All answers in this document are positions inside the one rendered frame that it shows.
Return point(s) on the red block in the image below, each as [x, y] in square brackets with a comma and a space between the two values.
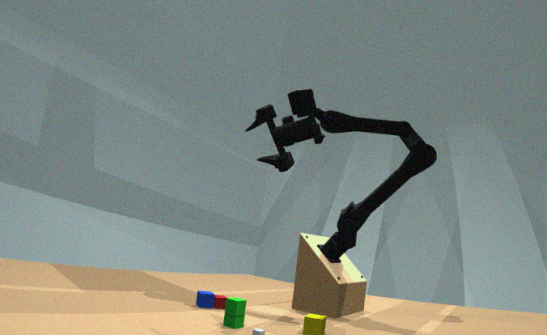
[220, 301]

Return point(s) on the blue block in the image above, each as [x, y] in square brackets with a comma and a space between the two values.
[205, 299]

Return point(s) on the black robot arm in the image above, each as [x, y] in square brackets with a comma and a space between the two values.
[420, 157]

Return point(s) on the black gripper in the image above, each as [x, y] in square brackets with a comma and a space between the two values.
[283, 135]

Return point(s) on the green block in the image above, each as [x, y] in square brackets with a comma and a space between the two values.
[233, 321]
[235, 306]

